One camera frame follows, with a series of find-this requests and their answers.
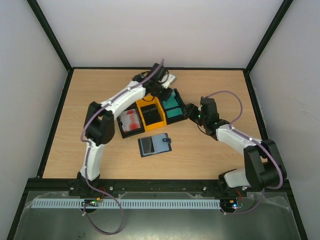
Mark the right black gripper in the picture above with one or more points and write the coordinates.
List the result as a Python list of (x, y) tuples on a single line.
[(191, 111)]

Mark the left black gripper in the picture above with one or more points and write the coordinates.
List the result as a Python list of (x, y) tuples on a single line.
[(165, 97)]

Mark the dark blue card holder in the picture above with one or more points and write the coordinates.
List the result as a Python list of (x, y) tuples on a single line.
[(161, 142)]

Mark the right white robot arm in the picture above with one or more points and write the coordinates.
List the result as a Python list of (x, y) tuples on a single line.
[(263, 165)]

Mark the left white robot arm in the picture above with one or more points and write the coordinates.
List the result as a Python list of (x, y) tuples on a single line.
[(99, 125)]

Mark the teal card stack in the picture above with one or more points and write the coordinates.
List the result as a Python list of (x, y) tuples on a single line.
[(172, 108)]

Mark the black card stack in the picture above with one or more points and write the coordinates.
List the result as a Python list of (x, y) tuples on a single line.
[(150, 114)]

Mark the red white card stack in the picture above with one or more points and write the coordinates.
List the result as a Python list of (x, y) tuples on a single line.
[(130, 120)]

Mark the yellow bin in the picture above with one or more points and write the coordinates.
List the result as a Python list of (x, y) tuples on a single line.
[(147, 101)]

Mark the black bin right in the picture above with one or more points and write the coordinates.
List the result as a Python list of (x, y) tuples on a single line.
[(175, 93)]

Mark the black bin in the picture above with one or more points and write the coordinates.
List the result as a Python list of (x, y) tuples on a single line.
[(175, 93), (132, 133)]

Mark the black bin left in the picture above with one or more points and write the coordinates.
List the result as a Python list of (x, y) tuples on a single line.
[(132, 133)]

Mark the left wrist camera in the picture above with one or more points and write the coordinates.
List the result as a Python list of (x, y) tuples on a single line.
[(168, 80)]

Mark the grey slotted cable duct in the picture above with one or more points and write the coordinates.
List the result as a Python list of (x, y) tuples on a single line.
[(190, 204)]

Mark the black mounting rail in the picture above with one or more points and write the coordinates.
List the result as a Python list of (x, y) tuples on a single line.
[(205, 188)]

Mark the black enclosure frame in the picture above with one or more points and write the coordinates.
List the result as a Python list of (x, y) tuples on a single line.
[(45, 185)]

